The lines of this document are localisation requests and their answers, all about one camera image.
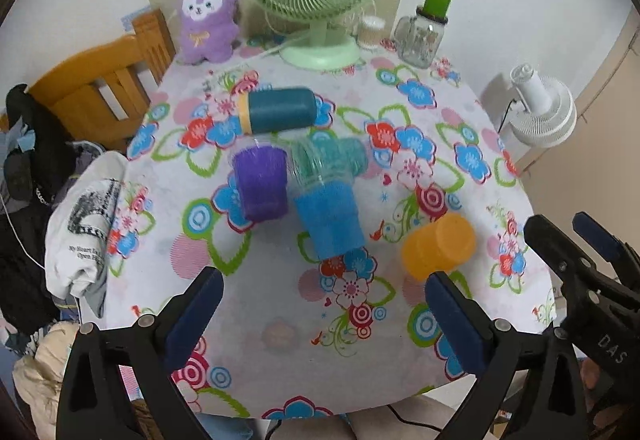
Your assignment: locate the thin white cable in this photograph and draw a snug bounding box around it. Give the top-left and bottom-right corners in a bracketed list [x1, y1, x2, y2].
[0, 194, 48, 271]

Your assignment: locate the dark teal cup yellow rim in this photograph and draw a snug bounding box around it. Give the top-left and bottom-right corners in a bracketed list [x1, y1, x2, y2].
[237, 87, 317, 137]

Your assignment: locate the floral tablecloth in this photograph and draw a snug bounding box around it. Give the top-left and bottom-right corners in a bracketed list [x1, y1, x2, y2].
[102, 40, 557, 421]

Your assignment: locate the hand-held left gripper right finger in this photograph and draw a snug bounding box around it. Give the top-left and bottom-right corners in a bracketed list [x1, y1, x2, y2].
[424, 271, 590, 440]

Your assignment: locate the white fan power cord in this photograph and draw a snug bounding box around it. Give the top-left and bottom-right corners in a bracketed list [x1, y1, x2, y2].
[244, 32, 313, 60]

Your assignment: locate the glass jar with green lid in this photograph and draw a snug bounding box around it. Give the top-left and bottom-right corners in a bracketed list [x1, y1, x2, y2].
[394, 0, 451, 69]

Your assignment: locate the orange cup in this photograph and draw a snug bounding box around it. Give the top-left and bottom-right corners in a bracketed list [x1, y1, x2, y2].
[401, 213, 477, 281]

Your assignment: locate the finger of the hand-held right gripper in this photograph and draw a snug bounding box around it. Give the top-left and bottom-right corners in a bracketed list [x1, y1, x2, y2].
[523, 214, 640, 321]
[572, 212, 640, 281]

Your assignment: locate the blue cup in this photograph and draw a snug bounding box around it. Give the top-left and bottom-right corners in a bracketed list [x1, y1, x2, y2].
[292, 182, 366, 261]

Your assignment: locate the purple cup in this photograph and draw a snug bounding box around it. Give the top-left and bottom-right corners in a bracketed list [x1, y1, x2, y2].
[232, 145, 290, 222]

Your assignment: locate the wooden chair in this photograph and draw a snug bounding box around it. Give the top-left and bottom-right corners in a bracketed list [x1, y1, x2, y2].
[131, 8, 177, 86]
[22, 34, 157, 153]

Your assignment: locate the cotton swab container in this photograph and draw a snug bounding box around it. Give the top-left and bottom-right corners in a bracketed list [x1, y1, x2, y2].
[358, 16, 386, 51]

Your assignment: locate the purple plush toy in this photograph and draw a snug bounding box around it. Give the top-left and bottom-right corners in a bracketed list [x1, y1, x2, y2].
[177, 0, 240, 65]

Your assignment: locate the black fan power cord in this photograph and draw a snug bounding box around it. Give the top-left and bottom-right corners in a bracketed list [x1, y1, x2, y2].
[499, 98, 517, 131]

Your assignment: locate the black clothing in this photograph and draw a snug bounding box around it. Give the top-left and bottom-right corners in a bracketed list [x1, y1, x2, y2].
[0, 84, 76, 336]

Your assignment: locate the white floor fan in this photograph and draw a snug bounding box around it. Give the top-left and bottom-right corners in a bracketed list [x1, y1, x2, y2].
[502, 64, 577, 149]

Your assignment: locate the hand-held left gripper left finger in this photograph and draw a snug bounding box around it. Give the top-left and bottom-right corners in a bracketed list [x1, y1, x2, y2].
[56, 266, 225, 440]

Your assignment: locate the white printed t-shirt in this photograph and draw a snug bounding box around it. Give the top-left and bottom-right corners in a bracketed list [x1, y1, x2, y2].
[45, 152, 130, 318]

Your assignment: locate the black cable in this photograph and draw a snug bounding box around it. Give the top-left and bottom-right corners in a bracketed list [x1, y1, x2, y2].
[387, 402, 447, 435]

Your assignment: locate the clear teal cup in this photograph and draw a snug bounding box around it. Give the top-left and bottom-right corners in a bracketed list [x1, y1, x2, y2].
[290, 136, 369, 185]

